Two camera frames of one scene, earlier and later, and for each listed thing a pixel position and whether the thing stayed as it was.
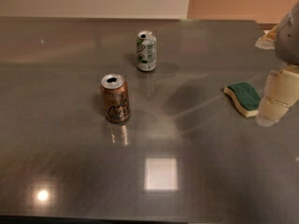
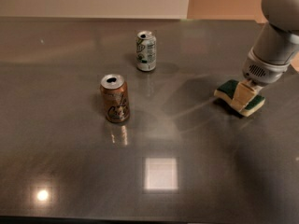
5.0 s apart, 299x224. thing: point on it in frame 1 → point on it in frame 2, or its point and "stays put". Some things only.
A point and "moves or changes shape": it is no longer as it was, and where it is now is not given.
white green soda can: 146,51 stays put
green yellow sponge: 246,97 moves or changes shape
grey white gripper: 288,41 → 260,71
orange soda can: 115,92 stays put
